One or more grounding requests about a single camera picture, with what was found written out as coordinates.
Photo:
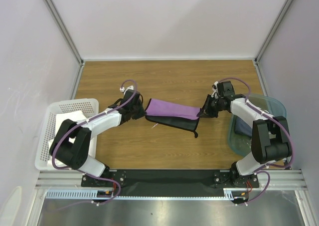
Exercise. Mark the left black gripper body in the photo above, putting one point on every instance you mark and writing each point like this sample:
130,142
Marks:
137,110

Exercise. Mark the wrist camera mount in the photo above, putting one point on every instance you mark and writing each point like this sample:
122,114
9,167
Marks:
124,89
215,93

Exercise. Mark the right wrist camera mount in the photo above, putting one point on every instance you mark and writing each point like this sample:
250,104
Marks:
215,93

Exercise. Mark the dark blue towel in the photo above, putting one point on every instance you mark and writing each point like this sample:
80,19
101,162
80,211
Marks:
242,128

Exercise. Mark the white plastic laundry basket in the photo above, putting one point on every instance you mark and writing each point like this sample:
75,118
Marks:
89,107

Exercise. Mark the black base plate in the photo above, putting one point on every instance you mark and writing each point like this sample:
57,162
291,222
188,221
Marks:
179,183

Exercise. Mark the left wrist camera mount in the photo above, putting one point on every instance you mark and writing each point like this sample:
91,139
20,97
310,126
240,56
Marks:
124,89

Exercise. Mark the white towel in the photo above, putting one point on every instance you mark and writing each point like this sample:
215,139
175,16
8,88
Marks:
74,116

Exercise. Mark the purple towel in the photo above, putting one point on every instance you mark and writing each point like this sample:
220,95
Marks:
173,115

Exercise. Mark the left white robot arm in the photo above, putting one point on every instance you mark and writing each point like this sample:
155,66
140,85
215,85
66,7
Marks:
70,147

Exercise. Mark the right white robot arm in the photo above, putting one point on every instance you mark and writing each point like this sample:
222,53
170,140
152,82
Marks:
270,140

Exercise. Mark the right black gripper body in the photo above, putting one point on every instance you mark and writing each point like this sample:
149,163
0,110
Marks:
208,107

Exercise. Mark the clear blue plastic tray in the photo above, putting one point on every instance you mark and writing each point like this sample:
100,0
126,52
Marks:
241,144

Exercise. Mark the aluminium frame rail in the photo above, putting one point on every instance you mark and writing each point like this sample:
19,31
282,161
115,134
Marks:
67,184

